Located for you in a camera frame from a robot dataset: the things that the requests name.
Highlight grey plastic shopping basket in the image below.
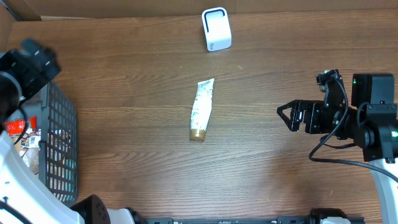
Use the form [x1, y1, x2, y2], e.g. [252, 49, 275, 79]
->
[22, 81, 79, 207]

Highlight white barcode scanner stand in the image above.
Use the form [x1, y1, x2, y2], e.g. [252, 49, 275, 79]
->
[201, 7, 232, 52]

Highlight black rail at table edge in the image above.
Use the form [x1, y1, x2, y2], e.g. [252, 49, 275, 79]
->
[146, 207, 366, 224]

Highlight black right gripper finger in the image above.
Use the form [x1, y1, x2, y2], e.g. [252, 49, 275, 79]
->
[277, 107, 299, 131]
[277, 100, 300, 112]

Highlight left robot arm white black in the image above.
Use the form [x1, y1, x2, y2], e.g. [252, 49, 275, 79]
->
[1, 50, 139, 224]

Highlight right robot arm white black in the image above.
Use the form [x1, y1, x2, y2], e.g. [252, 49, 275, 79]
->
[277, 69, 397, 223]

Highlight orange spaghetti package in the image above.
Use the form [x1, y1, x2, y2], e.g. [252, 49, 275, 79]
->
[6, 116, 41, 151]

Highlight white tube with gold cap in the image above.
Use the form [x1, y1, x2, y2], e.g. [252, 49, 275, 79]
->
[190, 78, 215, 141]

